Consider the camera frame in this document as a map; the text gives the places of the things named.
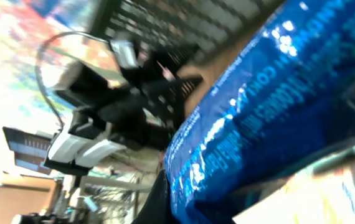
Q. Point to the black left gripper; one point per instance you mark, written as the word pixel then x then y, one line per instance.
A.
pixel 166 91

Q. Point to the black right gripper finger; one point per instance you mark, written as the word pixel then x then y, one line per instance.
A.
pixel 157 207

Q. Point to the blue Oreo cookie pack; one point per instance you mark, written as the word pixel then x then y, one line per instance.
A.
pixel 285 101

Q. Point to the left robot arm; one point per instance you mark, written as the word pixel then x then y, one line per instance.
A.
pixel 144 112

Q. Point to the grey plastic mesh basket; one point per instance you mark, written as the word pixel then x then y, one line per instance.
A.
pixel 213 24

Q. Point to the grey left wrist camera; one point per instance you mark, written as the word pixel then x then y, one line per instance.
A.
pixel 126 53

